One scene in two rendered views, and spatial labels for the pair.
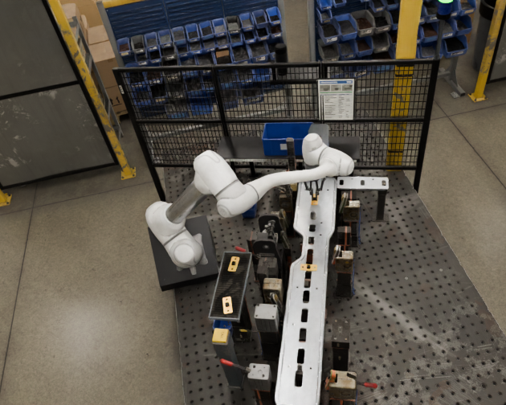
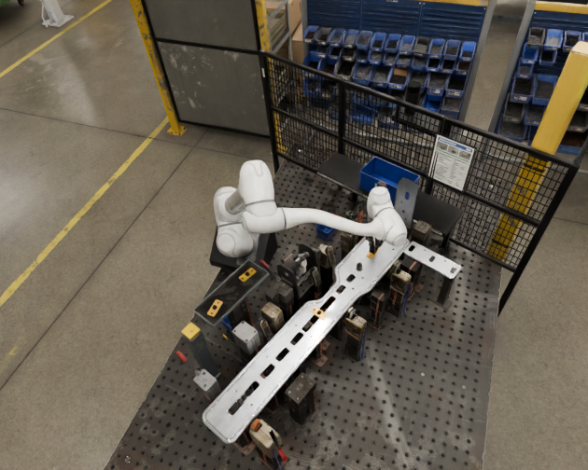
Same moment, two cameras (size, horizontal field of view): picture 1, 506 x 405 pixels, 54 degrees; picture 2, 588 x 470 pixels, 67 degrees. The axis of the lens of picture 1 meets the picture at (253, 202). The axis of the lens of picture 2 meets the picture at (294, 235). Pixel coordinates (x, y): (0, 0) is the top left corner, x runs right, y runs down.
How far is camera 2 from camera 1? 82 cm
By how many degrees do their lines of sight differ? 19
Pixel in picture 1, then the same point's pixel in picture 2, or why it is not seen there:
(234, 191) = (260, 210)
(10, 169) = (189, 108)
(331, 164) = (379, 227)
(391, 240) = (436, 329)
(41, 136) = (217, 89)
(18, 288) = (147, 205)
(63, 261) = (188, 200)
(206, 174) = (244, 183)
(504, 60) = not seen: outside the picture
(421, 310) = (413, 413)
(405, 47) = (543, 137)
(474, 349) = not seen: outside the picture
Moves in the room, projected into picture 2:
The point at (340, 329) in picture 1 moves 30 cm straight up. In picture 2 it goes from (300, 387) to (295, 355)
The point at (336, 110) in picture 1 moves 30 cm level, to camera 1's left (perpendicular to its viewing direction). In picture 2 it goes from (447, 173) to (393, 161)
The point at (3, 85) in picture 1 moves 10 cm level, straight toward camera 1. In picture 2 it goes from (199, 34) to (198, 39)
